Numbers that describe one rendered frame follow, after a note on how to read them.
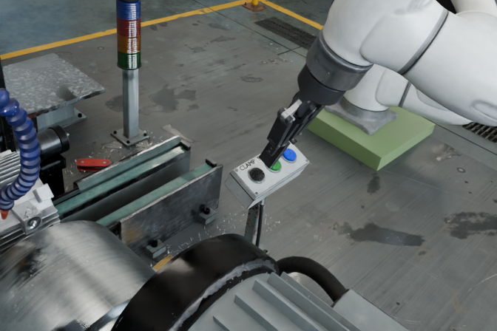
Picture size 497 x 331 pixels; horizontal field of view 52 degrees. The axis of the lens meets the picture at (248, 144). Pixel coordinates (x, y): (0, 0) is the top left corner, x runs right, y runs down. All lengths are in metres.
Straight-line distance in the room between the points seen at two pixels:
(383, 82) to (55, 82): 0.94
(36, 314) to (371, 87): 1.16
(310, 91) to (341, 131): 0.79
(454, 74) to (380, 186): 0.82
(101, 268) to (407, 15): 0.49
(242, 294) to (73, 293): 0.29
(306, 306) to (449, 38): 0.41
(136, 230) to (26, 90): 0.59
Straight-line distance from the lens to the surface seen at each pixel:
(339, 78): 0.74
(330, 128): 1.57
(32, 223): 0.90
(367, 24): 0.68
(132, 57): 1.35
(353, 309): 0.47
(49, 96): 1.48
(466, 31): 0.71
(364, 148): 1.52
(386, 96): 1.56
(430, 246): 1.36
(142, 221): 1.09
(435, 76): 0.69
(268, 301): 0.40
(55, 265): 0.68
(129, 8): 1.30
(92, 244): 0.71
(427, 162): 1.64
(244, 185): 0.95
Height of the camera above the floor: 1.67
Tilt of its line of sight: 35 degrees down
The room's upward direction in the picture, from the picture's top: 9 degrees clockwise
